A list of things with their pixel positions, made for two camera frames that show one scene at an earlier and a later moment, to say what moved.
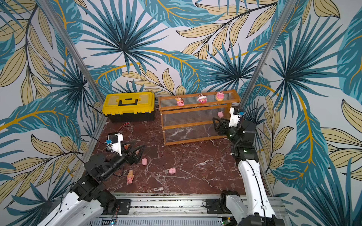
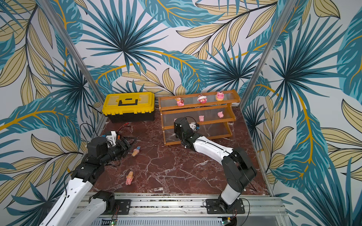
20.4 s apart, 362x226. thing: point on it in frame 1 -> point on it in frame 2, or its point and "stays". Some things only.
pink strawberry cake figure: [201, 98] stays
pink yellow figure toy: [179, 101] stays
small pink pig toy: [220, 114] stays
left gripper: [135, 158] -> [123, 148]
